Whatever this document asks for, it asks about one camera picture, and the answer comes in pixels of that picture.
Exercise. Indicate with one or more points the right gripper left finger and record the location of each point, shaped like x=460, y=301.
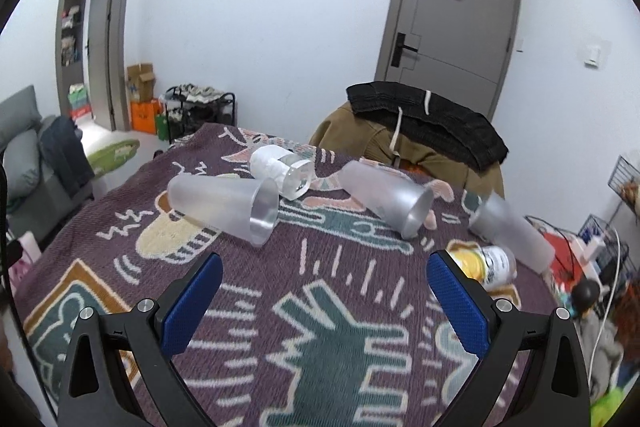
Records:
x=95, y=389

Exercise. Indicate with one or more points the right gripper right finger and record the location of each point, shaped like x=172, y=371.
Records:
x=553, y=390

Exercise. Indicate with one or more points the clear faceted plastic cup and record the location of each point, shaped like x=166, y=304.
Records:
x=292, y=173

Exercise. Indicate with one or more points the yellow label drink cup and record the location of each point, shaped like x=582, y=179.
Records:
x=491, y=266

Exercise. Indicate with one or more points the frosted plastic cup right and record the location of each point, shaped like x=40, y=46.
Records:
x=497, y=223

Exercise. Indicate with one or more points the frosted plastic cup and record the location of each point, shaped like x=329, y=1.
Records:
x=398, y=201
x=243, y=208
x=497, y=223

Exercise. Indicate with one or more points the frosted plastic cup left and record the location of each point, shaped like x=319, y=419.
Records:
x=243, y=208

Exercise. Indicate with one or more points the frosted plastic cup middle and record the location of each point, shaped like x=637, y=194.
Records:
x=398, y=201

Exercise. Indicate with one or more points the grey fleece cloth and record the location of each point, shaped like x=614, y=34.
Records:
x=602, y=353

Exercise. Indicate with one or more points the black-haired toy figure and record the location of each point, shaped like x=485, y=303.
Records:
x=584, y=296

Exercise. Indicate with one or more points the grey sofa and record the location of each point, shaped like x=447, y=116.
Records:
x=37, y=202

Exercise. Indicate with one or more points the patterned purple woven blanket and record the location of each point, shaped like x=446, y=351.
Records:
x=330, y=323

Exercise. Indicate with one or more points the green floor mat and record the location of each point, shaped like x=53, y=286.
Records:
x=112, y=157

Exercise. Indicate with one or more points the dark clothing on sofa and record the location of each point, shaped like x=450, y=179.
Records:
x=61, y=148

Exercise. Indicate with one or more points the orange box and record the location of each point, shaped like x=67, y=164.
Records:
x=143, y=115

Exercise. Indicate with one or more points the black hooded garment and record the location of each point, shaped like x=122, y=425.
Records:
x=426, y=117

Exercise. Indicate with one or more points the black shoe rack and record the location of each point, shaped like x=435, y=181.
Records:
x=187, y=107

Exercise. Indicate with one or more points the brown cardboard box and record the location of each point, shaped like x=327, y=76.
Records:
x=140, y=82

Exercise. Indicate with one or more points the grey door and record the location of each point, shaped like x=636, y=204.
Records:
x=465, y=48

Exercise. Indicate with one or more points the lower wire wall basket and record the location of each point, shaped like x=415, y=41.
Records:
x=603, y=248

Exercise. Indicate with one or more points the wire wall basket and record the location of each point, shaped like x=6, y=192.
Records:
x=603, y=248
x=625, y=183

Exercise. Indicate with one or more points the upper wire wall basket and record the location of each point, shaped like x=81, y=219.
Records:
x=625, y=183

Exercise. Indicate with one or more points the white wall switch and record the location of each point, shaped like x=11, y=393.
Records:
x=594, y=54

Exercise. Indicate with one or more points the black door handle lock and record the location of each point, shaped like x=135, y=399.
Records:
x=400, y=47

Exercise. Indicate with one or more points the open doorway frame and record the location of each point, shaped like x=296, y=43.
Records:
x=89, y=47

